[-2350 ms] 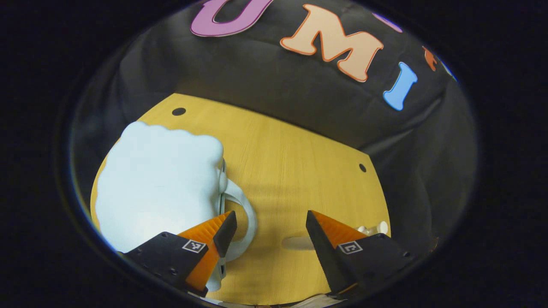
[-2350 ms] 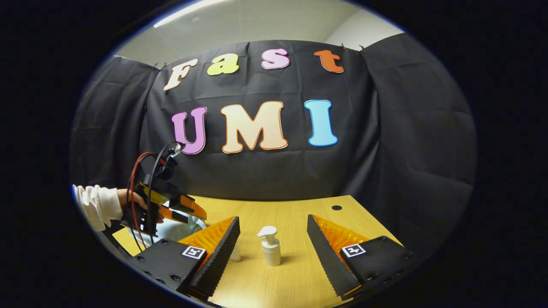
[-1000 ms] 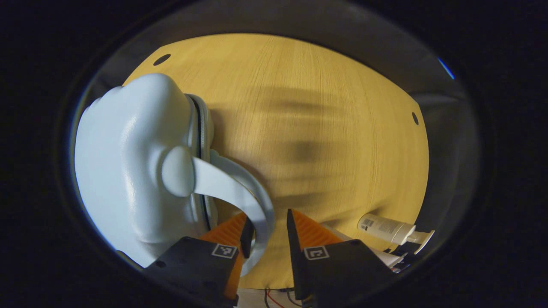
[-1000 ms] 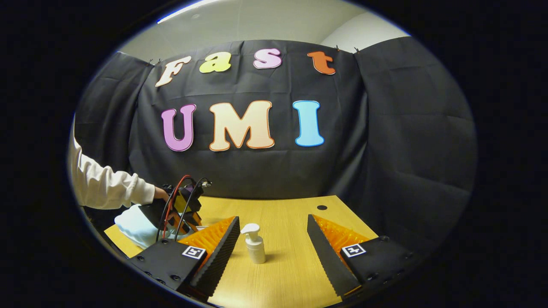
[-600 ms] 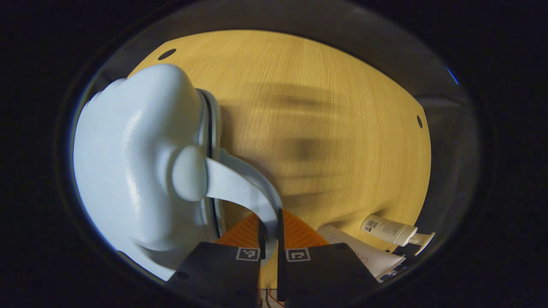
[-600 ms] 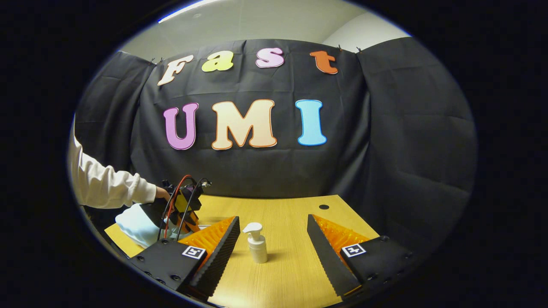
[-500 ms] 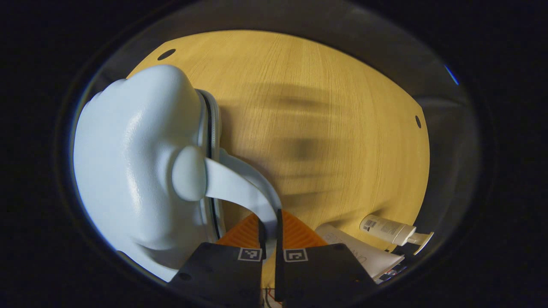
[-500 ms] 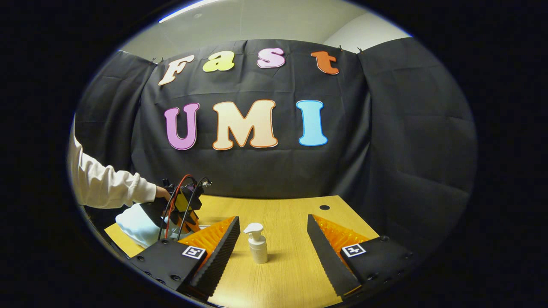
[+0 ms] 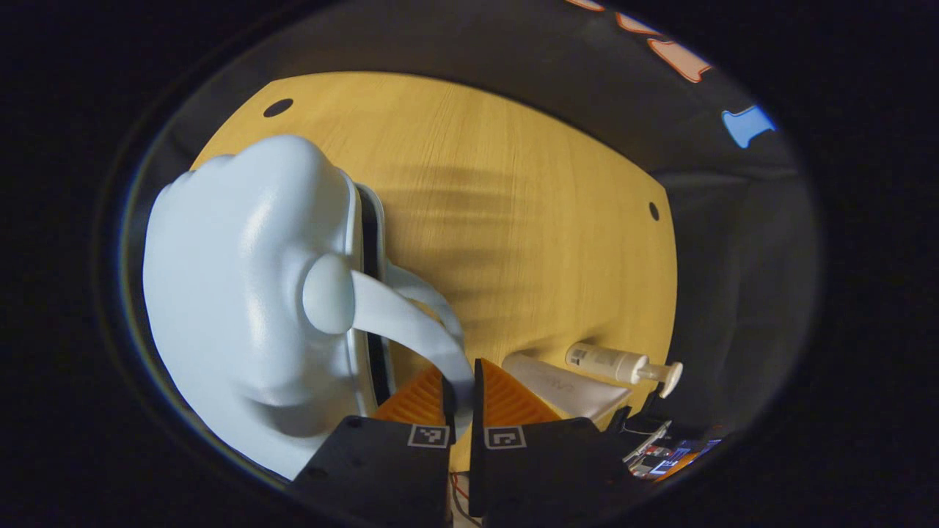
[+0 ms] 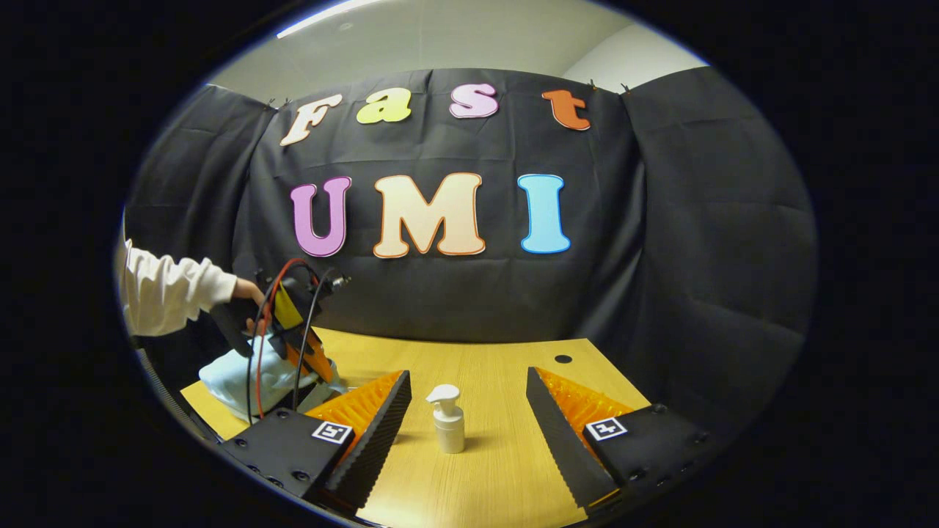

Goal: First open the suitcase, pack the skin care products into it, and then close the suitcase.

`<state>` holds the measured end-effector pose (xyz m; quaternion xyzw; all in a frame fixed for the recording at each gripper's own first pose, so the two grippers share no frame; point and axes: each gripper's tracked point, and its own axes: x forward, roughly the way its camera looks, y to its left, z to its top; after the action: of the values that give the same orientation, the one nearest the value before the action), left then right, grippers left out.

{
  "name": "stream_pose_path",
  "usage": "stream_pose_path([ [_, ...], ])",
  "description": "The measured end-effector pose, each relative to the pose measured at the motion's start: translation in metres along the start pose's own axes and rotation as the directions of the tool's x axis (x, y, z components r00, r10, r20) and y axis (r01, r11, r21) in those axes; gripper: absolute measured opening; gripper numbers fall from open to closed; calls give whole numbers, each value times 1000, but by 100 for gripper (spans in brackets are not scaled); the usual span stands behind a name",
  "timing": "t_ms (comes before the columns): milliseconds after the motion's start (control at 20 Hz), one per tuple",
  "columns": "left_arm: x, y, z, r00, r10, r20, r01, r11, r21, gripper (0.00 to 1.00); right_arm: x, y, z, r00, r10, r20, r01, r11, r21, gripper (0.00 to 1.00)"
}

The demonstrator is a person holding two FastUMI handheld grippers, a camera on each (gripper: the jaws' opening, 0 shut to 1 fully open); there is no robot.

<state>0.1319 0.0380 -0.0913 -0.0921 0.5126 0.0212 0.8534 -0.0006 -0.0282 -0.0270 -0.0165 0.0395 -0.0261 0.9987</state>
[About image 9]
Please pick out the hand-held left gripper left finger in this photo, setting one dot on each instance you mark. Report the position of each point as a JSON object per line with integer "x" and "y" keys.
{"x": 374, "y": 469}

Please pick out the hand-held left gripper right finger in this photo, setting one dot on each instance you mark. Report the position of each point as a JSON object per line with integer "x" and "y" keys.
{"x": 477, "y": 411}

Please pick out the white cream tube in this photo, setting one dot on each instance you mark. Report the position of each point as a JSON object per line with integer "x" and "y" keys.
{"x": 572, "y": 389}

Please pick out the white pump bottle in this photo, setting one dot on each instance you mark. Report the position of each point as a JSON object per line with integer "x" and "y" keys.
{"x": 609, "y": 361}

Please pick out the light blue suitcase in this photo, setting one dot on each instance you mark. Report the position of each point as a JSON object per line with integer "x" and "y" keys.
{"x": 235, "y": 293}

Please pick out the black backdrop cloth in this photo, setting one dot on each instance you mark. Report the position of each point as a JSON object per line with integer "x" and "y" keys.
{"x": 733, "y": 279}

